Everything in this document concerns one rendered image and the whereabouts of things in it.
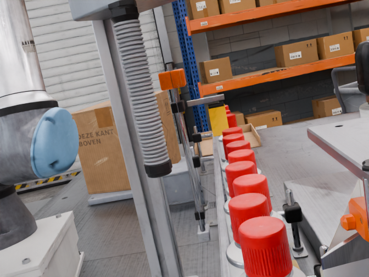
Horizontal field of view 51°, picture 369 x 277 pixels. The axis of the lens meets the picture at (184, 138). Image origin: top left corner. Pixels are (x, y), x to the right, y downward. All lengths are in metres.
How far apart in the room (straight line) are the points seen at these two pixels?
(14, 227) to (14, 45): 0.33
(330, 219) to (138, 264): 0.38
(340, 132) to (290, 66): 4.35
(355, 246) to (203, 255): 0.53
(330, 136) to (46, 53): 4.85
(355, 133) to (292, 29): 5.23
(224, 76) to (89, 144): 3.28
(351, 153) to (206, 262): 0.59
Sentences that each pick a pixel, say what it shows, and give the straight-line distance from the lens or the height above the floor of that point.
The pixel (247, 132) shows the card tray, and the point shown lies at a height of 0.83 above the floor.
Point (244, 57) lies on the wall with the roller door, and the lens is 5.24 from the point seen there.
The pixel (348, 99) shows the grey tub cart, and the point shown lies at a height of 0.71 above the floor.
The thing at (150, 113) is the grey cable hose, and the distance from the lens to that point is 0.46.
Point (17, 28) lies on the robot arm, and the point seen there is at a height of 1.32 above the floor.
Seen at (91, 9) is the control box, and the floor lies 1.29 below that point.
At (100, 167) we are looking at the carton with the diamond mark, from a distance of 1.25.
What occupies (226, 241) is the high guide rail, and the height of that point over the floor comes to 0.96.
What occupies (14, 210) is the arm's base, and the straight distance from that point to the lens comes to 0.80.
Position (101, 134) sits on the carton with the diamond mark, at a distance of 1.22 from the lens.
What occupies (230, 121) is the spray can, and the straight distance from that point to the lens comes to 0.77.
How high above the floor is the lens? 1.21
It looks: 11 degrees down
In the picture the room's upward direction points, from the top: 12 degrees counter-clockwise
